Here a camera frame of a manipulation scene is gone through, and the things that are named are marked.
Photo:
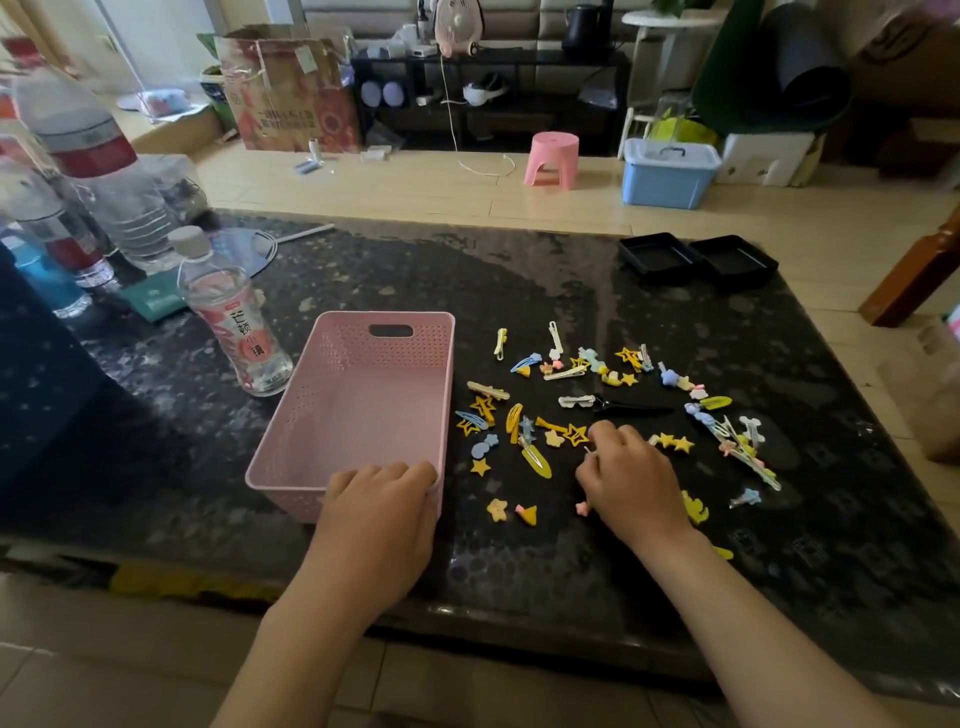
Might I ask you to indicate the person's left hand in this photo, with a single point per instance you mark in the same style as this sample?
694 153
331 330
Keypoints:
375 532

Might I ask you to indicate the person's right hand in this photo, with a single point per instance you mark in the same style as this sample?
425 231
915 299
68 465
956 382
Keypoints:
637 487

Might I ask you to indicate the person's right thumb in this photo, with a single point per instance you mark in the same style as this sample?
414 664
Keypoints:
589 476

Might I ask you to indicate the person's left middle finger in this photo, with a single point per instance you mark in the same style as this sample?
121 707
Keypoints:
395 474

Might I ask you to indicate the person's left little finger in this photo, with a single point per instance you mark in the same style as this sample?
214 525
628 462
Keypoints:
341 481

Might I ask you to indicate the pink perforated plastic basket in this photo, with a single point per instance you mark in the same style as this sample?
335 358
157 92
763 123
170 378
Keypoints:
360 405

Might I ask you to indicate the person's right forearm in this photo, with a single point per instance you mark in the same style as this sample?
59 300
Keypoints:
750 637

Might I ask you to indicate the person's left forearm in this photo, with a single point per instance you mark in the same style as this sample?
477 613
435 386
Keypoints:
315 660

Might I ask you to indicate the scatter of colourful hair clips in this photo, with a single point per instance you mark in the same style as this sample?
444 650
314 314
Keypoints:
536 459

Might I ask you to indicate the black hair clip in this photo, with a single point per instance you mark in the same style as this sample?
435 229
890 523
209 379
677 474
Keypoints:
634 409

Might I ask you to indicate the small pink label drink bottle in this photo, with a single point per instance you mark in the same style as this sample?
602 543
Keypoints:
234 319

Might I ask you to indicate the black square tray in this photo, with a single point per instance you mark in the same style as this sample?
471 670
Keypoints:
735 262
660 259

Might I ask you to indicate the clear round hand fan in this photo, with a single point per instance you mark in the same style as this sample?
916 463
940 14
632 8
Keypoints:
244 249

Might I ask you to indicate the teal packet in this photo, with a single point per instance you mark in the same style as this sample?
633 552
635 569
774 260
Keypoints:
154 296

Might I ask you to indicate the blue storage box white lid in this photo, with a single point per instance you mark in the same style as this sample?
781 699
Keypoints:
670 174

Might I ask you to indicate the pink plastic stool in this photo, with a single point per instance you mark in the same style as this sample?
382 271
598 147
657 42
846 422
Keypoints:
552 157

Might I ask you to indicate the blue label plastic bottle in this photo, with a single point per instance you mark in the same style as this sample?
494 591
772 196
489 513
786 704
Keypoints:
41 277

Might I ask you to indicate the white cardboard box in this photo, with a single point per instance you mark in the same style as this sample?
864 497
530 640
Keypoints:
765 157

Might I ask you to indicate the brown wooden furniture leg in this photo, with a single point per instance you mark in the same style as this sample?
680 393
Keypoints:
911 274

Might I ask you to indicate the medium red label water bottle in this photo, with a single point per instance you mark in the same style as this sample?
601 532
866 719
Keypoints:
52 232

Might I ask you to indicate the white headset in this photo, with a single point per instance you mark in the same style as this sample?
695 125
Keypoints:
484 93

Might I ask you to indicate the black low shelf unit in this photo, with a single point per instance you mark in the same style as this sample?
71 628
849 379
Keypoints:
525 90

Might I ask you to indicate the large red label water bottle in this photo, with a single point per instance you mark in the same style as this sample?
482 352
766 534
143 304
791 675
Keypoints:
97 150

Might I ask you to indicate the dark green rolled mat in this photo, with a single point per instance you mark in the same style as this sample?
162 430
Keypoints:
772 75

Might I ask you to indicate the black electric kettle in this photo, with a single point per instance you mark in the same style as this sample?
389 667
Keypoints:
586 30

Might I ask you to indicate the white desk fan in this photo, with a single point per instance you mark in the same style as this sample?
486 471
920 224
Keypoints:
457 26

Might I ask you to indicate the white round side table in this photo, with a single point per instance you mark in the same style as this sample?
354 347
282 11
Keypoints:
667 22

